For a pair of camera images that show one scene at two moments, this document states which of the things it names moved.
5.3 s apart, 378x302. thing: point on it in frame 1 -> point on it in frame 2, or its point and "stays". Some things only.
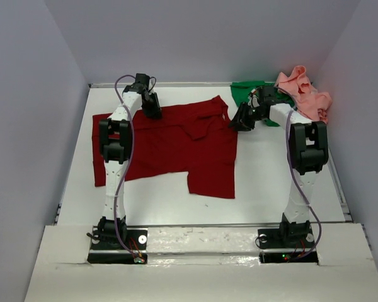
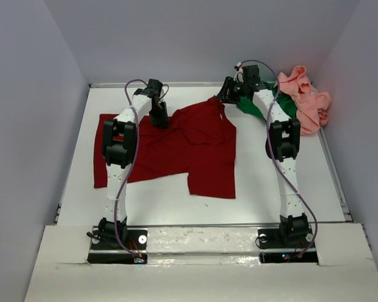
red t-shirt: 195,138 stays
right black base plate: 286,246 stays
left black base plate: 137,240 stays
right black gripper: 247,115 -> 228,91
